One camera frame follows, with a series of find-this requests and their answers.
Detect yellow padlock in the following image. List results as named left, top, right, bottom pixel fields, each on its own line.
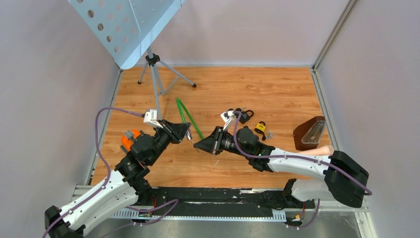
left=254, top=121, right=266, bottom=135

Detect pink cylinder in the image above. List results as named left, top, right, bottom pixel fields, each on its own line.
left=298, top=145, right=335, bottom=156

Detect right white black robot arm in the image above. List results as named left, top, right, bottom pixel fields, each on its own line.
left=194, top=126, right=372, bottom=208

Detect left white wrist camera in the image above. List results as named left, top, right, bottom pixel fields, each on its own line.
left=143, top=109, right=163, bottom=128

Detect orange grey brick toy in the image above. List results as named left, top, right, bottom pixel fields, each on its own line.
left=120, top=129, right=144, bottom=154

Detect yellow padlock keys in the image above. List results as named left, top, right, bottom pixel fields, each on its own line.
left=262, top=128, right=275, bottom=141

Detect light blue music stand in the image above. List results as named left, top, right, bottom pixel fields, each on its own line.
left=68, top=0, right=197, bottom=118

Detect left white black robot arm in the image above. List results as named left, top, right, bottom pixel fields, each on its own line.
left=45, top=119, right=191, bottom=238

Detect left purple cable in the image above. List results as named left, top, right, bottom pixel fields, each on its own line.
left=42, top=107, right=145, bottom=238

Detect green cable lock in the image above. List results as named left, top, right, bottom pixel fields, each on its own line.
left=176, top=97, right=204, bottom=139

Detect black padlock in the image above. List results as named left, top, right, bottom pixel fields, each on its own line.
left=239, top=110, right=254, bottom=124

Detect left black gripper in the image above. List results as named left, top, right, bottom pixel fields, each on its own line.
left=148, top=119, right=191, bottom=165

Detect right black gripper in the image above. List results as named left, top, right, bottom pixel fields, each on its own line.
left=195, top=126, right=251, bottom=158

